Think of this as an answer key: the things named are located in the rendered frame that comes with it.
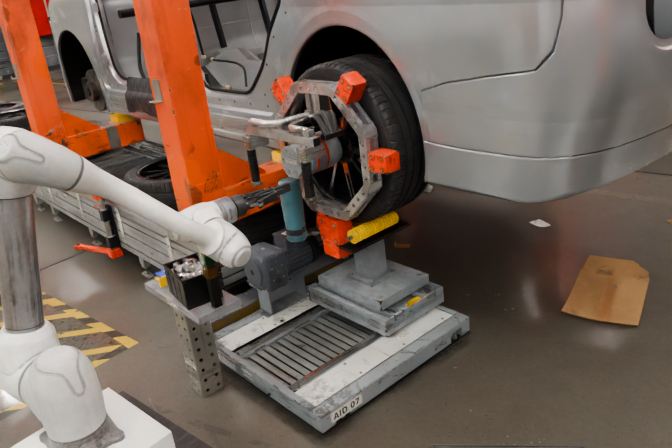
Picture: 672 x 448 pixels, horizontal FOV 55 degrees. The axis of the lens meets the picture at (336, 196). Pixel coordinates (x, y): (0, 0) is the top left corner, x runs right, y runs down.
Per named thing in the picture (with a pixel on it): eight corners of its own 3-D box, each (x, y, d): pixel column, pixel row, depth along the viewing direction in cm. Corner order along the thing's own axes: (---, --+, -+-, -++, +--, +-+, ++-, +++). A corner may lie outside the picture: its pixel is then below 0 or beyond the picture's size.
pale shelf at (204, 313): (241, 306, 230) (239, 298, 229) (200, 326, 220) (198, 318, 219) (183, 273, 262) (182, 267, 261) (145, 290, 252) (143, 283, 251)
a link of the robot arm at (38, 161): (90, 150, 160) (61, 144, 168) (24, 122, 146) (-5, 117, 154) (71, 199, 158) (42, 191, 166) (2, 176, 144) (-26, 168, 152)
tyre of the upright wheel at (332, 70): (440, 65, 233) (321, 43, 278) (395, 78, 219) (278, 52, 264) (436, 226, 261) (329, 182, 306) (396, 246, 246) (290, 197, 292)
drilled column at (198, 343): (225, 385, 257) (205, 293, 243) (203, 398, 251) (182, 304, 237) (212, 376, 264) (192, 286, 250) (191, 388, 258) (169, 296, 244)
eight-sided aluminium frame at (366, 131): (387, 225, 244) (373, 83, 225) (375, 231, 240) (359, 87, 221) (299, 198, 283) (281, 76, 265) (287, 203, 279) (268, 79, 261)
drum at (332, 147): (346, 167, 252) (342, 132, 247) (304, 183, 239) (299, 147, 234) (323, 161, 262) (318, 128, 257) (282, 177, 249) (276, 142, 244)
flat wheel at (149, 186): (108, 218, 381) (99, 181, 373) (178, 181, 436) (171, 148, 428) (197, 226, 352) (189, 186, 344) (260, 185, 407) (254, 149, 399)
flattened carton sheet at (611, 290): (652, 268, 303) (652, 262, 302) (637, 328, 260) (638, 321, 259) (585, 260, 318) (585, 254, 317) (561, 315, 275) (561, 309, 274)
